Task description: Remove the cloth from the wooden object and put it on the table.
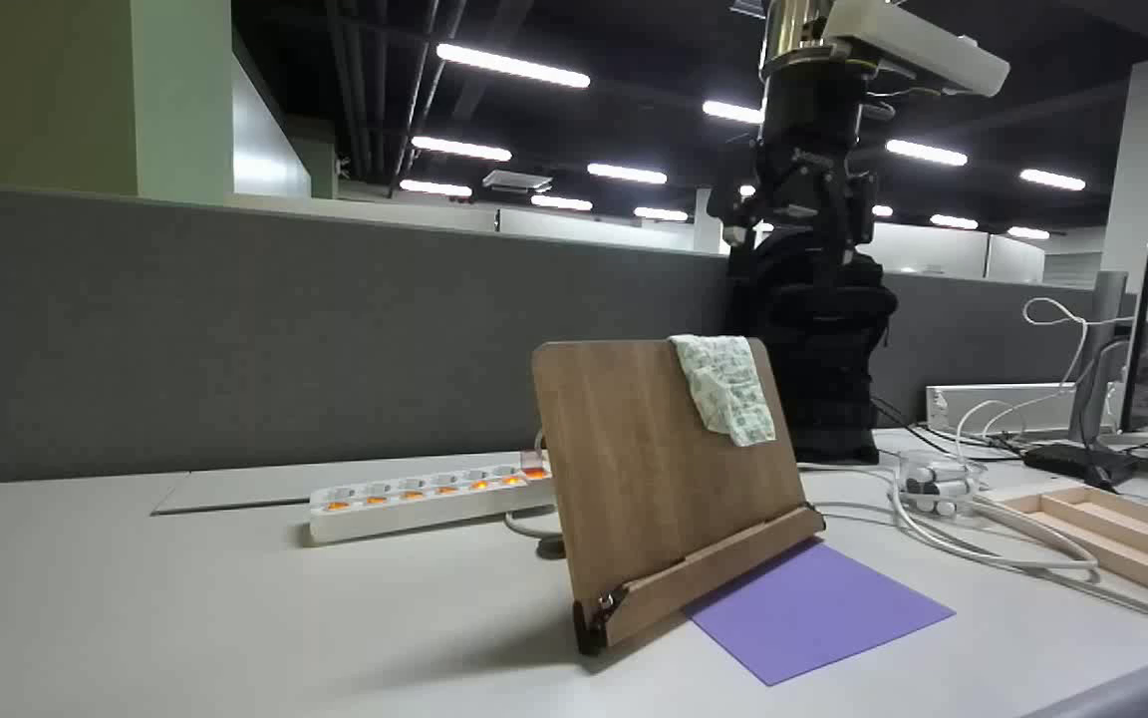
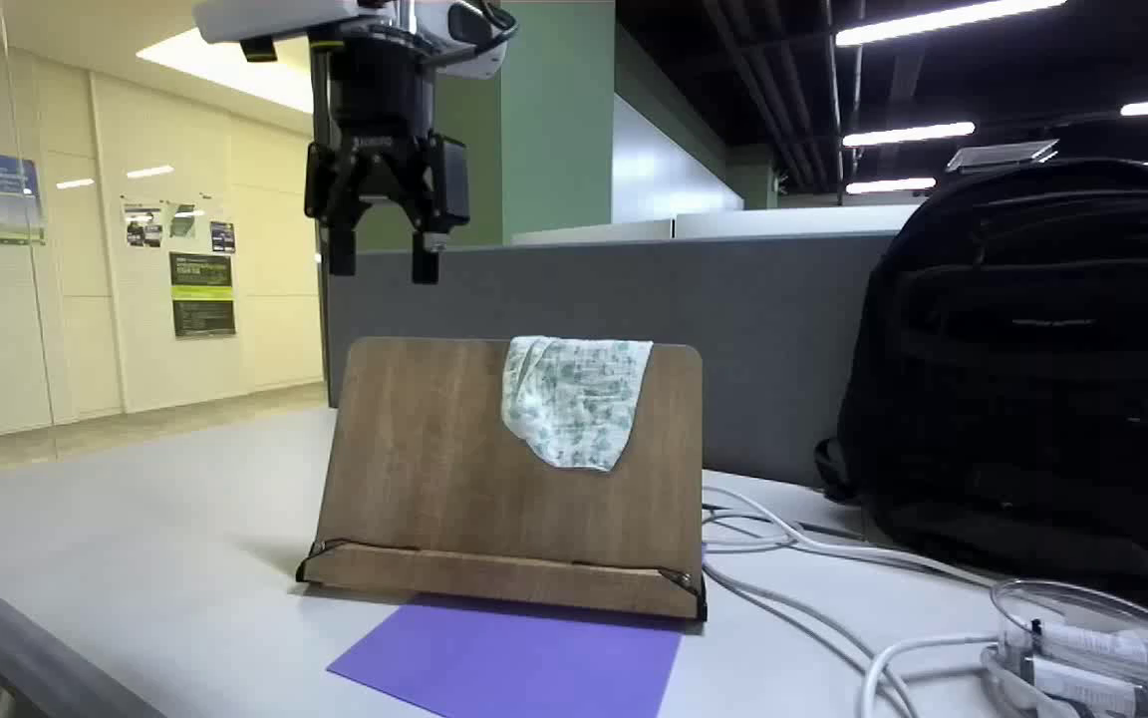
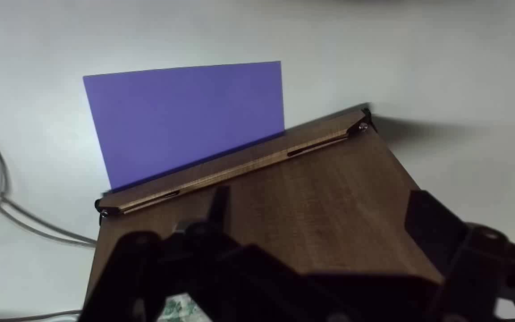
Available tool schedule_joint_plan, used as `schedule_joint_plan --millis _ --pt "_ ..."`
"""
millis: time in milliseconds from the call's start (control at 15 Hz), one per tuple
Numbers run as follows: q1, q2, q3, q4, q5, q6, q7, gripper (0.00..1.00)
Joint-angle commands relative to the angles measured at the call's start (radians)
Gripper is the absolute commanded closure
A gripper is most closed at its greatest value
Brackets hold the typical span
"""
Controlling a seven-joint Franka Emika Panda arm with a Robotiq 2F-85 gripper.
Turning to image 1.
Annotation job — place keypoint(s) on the wooden book stand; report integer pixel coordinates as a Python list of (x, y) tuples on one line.
[(655, 510)]

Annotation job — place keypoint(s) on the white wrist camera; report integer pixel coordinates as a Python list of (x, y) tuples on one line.
[(946, 57)]

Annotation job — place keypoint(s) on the white power strip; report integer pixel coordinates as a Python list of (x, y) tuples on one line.
[(418, 502)]

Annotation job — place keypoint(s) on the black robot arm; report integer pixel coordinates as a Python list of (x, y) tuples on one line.
[(815, 97)]

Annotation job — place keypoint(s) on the purple paper sheet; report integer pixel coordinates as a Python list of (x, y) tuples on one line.
[(811, 611)]

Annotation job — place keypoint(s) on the wooden tray frame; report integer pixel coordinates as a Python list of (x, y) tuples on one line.
[(1105, 523)]

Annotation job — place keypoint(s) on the white box device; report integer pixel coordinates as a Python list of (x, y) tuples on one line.
[(987, 410)]

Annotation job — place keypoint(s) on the white charger adapters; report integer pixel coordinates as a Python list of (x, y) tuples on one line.
[(936, 490)]

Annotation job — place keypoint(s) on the gray partition panel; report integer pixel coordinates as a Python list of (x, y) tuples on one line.
[(163, 335)]

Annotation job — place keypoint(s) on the white green patterned cloth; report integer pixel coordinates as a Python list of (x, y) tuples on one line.
[(728, 387)]

